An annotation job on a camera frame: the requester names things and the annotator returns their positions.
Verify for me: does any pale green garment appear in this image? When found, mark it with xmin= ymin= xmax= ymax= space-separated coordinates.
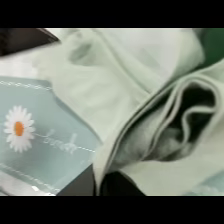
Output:
xmin=32 ymin=28 xmax=224 ymax=197

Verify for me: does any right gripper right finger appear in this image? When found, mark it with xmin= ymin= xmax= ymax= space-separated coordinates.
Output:
xmin=99 ymin=170 xmax=147 ymax=197

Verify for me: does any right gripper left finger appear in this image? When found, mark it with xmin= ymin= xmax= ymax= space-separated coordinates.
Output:
xmin=57 ymin=163 xmax=98 ymax=197

